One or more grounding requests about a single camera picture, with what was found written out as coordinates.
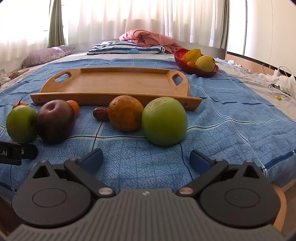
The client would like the small bright green apple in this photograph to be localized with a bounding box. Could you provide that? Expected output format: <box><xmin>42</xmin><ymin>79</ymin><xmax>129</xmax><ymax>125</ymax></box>
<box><xmin>6</xmin><ymin>105</ymin><xmax>38</xmax><ymax>143</ymax></box>

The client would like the yellow pear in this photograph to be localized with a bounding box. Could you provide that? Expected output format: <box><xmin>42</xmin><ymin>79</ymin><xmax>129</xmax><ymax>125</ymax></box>
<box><xmin>195</xmin><ymin>55</ymin><xmax>215</xmax><ymax>73</ymax></box>

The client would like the large pale green apple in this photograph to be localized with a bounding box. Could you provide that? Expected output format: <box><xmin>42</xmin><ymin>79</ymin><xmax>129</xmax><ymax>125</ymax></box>
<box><xmin>142</xmin><ymin>97</ymin><xmax>188</xmax><ymax>146</ymax></box>

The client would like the pink cloth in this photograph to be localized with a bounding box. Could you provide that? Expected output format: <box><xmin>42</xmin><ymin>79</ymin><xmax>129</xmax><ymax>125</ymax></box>
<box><xmin>7</xmin><ymin>69</ymin><xmax>29</xmax><ymax>80</ymax></box>

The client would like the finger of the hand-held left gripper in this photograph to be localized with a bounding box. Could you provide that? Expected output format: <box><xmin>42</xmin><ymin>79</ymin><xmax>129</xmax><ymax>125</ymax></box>
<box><xmin>21</xmin><ymin>143</ymin><xmax>38</xmax><ymax>160</ymax></box>

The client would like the green curtain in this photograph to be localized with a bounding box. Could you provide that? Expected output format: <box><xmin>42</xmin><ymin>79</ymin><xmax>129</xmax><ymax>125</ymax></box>
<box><xmin>48</xmin><ymin>0</ymin><xmax>66</xmax><ymax>48</ymax></box>
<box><xmin>220</xmin><ymin>0</ymin><xmax>230</xmax><ymax>49</ymax></box>

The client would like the white sheer curtain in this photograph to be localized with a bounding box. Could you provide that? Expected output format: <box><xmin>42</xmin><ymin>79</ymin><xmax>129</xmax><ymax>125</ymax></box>
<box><xmin>0</xmin><ymin>0</ymin><xmax>51</xmax><ymax>58</ymax></box>
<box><xmin>61</xmin><ymin>0</ymin><xmax>229</xmax><ymax>50</ymax></box>

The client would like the wooden tray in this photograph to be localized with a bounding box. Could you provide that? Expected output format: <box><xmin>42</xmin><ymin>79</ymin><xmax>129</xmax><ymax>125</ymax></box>
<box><xmin>30</xmin><ymin>67</ymin><xmax>202</xmax><ymax>111</ymax></box>

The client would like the red glass bowl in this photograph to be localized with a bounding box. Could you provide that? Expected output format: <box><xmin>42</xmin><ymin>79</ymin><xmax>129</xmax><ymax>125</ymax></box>
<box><xmin>174</xmin><ymin>48</ymin><xmax>219</xmax><ymax>78</ymax></box>

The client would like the white clothes pile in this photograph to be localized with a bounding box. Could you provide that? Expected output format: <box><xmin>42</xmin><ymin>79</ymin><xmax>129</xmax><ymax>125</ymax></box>
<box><xmin>258</xmin><ymin>70</ymin><xmax>296</xmax><ymax>100</ymax></box>

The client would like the blue white striped pillow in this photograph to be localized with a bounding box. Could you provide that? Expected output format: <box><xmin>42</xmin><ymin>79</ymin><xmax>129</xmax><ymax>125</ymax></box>
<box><xmin>87</xmin><ymin>40</ymin><xmax>166</xmax><ymax>55</ymax></box>

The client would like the brownish orange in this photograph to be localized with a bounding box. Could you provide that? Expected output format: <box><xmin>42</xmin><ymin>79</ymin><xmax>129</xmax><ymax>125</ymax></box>
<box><xmin>108</xmin><ymin>95</ymin><xmax>144</xmax><ymax>132</ymax></box>

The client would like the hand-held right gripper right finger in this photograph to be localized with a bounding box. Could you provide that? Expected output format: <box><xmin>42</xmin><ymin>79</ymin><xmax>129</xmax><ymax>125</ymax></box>
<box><xmin>176</xmin><ymin>149</ymin><xmax>267</xmax><ymax>198</ymax></box>

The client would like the white wardrobe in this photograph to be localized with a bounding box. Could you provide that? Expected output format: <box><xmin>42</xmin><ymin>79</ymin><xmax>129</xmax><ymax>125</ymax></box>
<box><xmin>225</xmin><ymin>0</ymin><xmax>296</xmax><ymax>75</ymax></box>

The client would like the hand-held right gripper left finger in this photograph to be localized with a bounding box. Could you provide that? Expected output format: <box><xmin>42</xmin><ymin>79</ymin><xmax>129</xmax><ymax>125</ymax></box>
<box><xmin>30</xmin><ymin>148</ymin><xmax>116</xmax><ymax>199</ymax></box>

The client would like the red date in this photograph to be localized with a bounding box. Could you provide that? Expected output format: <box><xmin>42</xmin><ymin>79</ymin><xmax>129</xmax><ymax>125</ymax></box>
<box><xmin>93</xmin><ymin>107</ymin><xmax>109</xmax><ymax>121</ymax></box>

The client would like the pink quilt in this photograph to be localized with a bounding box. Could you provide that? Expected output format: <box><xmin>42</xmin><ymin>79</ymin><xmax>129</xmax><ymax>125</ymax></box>
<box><xmin>119</xmin><ymin>29</ymin><xmax>179</xmax><ymax>54</ymax></box>

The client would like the plain tangerine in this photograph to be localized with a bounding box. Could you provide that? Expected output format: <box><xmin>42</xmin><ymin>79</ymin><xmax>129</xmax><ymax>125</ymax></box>
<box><xmin>67</xmin><ymin>100</ymin><xmax>80</xmax><ymax>117</ymax></box>

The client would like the blue checked bedsheet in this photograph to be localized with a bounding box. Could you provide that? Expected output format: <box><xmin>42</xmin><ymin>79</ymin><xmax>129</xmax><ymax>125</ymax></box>
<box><xmin>0</xmin><ymin>58</ymin><xmax>296</xmax><ymax>202</ymax></box>

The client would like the white charger with cable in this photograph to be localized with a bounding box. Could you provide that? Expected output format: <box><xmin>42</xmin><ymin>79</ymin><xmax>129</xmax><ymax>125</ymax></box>
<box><xmin>261</xmin><ymin>64</ymin><xmax>295</xmax><ymax>78</ymax></box>

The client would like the tangerine with leaf stem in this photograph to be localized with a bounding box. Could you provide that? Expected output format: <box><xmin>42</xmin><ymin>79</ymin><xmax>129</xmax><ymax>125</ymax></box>
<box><xmin>12</xmin><ymin>98</ymin><xmax>28</xmax><ymax>109</ymax></box>

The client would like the dark red apple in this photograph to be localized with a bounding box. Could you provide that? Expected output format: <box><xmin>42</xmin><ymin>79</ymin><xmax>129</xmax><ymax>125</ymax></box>
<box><xmin>36</xmin><ymin>100</ymin><xmax>76</xmax><ymax>143</ymax></box>

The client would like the purple pillow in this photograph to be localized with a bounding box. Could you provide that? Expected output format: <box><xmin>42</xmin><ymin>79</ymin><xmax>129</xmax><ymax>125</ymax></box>
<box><xmin>21</xmin><ymin>46</ymin><xmax>75</xmax><ymax>68</ymax></box>

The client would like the yellow starfruit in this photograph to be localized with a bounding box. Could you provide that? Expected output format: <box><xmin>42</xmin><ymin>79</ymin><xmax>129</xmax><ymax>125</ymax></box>
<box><xmin>181</xmin><ymin>49</ymin><xmax>202</xmax><ymax>63</ymax></box>

